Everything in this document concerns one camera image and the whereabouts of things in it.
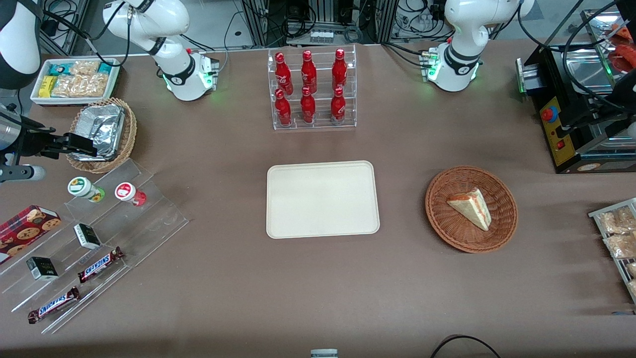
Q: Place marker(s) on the green lidded yogurt cup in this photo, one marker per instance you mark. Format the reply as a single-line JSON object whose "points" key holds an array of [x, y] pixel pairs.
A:
{"points": [[82, 188]]}

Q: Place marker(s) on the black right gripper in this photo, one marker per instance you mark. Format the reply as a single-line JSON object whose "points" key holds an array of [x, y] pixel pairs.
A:
{"points": [[36, 142]]}

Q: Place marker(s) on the Snickers bar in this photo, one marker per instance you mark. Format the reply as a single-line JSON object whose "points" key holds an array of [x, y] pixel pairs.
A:
{"points": [[53, 305], [99, 265]]}

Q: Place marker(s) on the red plaid cookie box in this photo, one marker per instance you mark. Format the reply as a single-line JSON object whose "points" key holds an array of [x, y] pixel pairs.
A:
{"points": [[25, 228]]}

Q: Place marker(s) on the light wicker basket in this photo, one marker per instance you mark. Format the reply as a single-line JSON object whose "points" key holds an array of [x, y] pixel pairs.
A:
{"points": [[130, 129]]}

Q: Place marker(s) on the small black box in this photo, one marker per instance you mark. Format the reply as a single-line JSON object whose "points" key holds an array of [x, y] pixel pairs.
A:
{"points": [[42, 268], [87, 236]]}

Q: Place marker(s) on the wrapped sandwich wedge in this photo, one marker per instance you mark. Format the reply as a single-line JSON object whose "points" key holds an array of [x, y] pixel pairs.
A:
{"points": [[472, 206]]}

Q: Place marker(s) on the tray of wrapped snacks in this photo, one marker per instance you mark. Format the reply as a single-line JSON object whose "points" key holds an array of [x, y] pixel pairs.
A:
{"points": [[596, 214]]}

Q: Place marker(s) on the white power strip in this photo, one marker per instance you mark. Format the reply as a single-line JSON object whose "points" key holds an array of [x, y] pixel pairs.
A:
{"points": [[323, 36]]}

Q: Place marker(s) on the clear bag of crackers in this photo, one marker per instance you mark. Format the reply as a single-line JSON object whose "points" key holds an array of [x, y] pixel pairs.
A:
{"points": [[82, 86], [84, 67]]}

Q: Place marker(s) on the clear bag of nuts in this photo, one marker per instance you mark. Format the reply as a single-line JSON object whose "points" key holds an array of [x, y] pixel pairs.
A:
{"points": [[621, 246], [616, 221]]}

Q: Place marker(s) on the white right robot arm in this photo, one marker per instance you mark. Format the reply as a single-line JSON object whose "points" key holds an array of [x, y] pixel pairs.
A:
{"points": [[181, 74]]}

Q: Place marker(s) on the silver foil packets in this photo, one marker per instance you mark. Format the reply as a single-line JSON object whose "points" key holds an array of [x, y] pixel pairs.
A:
{"points": [[102, 127]]}

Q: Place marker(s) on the yellow snack pack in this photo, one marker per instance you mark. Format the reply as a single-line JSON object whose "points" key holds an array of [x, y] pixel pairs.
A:
{"points": [[47, 86]]}

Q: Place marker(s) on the teal snack pack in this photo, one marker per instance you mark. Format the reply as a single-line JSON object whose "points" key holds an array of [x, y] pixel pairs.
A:
{"points": [[105, 67], [59, 69]]}

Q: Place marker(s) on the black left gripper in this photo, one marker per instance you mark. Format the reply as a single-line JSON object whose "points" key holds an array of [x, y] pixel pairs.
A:
{"points": [[625, 91]]}

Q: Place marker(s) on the clear acrylic stepped shelf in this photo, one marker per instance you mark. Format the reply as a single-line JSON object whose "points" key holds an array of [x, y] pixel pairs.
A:
{"points": [[149, 223]]}

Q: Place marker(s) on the clear acrylic bottle rack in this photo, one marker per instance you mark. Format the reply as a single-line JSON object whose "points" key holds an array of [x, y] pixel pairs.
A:
{"points": [[320, 122]]}

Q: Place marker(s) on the small grey box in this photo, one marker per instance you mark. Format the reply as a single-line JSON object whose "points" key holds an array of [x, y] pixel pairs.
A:
{"points": [[324, 353]]}

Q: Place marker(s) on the cream plastic tray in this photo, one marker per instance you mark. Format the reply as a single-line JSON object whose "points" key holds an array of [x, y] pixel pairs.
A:
{"points": [[323, 199]]}

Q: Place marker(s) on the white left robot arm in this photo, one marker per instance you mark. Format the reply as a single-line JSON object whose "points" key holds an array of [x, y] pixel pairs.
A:
{"points": [[454, 69]]}

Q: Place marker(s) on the red cola bottle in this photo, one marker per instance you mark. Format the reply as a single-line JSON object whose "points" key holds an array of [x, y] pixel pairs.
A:
{"points": [[308, 108], [308, 72], [282, 74], [339, 69], [338, 107], [283, 110]]}

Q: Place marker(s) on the red lidded yogurt cup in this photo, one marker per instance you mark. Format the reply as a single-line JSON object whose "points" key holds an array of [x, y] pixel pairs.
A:
{"points": [[126, 192]]}

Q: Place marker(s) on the white plastic snack bin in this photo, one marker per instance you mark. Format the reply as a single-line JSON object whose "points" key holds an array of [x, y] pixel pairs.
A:
{"points": [[36, 97]]}

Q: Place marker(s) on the black conveyor machine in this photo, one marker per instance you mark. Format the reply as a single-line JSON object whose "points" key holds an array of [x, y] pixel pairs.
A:
{"points": [[551, 74]]}

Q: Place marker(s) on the brown wicker basket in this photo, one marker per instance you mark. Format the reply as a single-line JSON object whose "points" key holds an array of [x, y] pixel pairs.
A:
{"points": [[447, 228]]}

